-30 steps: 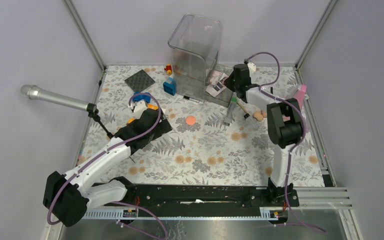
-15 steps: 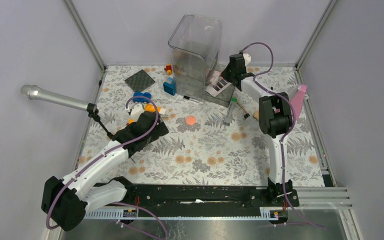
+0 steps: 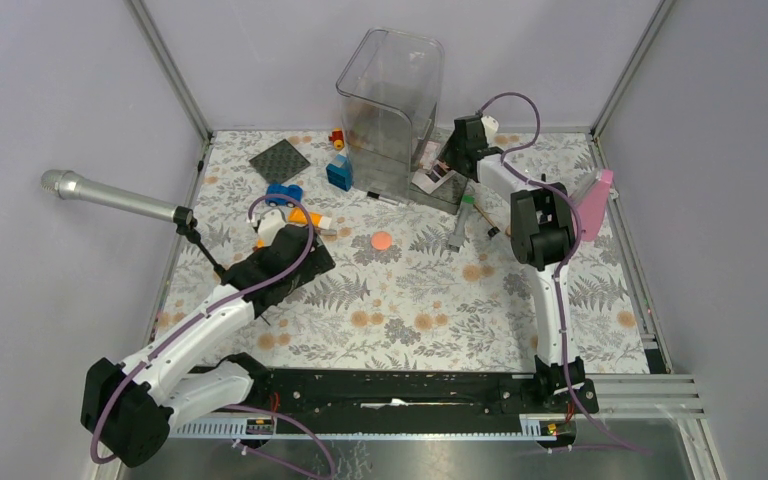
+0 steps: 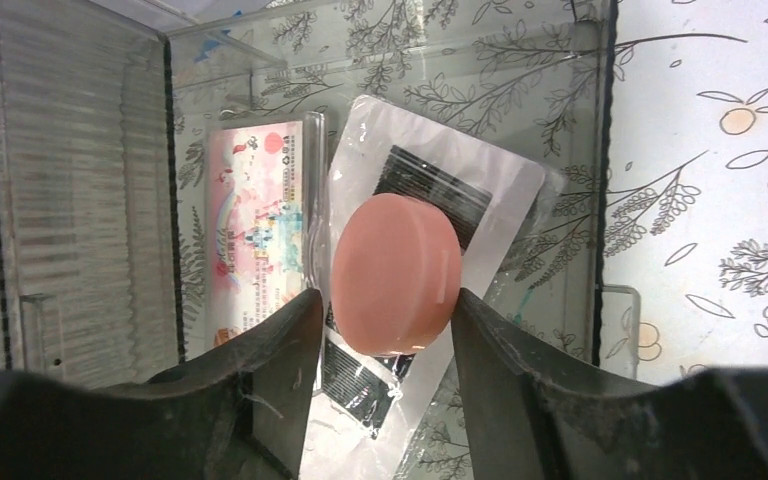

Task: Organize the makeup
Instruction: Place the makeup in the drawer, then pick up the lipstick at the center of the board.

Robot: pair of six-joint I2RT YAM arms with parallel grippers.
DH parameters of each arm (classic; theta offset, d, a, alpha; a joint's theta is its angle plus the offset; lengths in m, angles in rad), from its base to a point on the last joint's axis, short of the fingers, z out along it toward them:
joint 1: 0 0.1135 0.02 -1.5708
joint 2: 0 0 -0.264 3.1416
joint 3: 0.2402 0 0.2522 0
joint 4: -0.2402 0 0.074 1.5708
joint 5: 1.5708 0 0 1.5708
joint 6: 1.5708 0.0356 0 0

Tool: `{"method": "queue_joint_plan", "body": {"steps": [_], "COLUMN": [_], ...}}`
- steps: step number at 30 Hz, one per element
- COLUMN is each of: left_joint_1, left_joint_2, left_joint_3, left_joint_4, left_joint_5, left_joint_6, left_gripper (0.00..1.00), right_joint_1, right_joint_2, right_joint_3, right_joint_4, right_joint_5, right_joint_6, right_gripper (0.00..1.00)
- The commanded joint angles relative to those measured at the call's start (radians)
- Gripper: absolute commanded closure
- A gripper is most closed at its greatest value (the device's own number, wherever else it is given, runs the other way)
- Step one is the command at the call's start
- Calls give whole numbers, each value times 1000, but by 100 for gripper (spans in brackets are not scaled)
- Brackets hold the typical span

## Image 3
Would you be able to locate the white eyelash card packet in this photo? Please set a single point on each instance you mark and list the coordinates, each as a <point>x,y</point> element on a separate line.
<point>424,183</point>

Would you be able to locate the pink stand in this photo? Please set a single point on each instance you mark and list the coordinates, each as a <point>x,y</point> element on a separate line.
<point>591,199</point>

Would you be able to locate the dark grey building plate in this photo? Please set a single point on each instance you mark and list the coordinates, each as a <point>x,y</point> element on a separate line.
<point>279,163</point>

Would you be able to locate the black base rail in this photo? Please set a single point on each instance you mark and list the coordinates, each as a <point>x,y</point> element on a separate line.
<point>381,402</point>

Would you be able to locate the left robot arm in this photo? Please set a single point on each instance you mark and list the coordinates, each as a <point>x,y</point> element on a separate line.
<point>131,406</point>

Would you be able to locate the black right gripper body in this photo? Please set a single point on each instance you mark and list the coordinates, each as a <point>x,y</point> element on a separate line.
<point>452,153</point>

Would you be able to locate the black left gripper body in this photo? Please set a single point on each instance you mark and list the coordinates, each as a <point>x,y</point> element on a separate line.
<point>317,263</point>

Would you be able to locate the grey square tube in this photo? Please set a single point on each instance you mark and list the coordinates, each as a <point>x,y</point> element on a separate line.
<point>457,238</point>

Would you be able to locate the orange round sponge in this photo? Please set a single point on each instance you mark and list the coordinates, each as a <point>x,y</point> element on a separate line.
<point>381,240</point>

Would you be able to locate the beige foundation tube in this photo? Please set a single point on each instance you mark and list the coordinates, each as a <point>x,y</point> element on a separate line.
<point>440,173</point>

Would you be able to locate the blue toy block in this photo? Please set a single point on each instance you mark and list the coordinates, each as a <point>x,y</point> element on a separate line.
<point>339,173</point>

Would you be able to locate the clear acrylic organizer box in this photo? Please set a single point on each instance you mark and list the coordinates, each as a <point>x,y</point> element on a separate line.
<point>389,94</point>

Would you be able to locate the silver microphone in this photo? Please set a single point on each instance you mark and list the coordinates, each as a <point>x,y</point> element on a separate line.
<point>68,185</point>

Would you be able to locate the red yellow toy piece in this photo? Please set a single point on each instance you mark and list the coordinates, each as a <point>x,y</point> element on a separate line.
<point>336,139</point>

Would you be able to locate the blue toy car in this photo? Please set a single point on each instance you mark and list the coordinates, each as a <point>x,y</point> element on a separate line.
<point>284,195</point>

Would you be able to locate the orange cream tube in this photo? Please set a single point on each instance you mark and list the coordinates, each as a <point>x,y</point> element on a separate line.
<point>299,216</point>

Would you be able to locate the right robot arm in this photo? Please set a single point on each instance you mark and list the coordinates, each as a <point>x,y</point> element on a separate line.
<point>544,235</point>

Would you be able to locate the clear pink nail box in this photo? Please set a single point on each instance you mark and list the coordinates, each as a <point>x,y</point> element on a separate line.
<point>430,155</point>

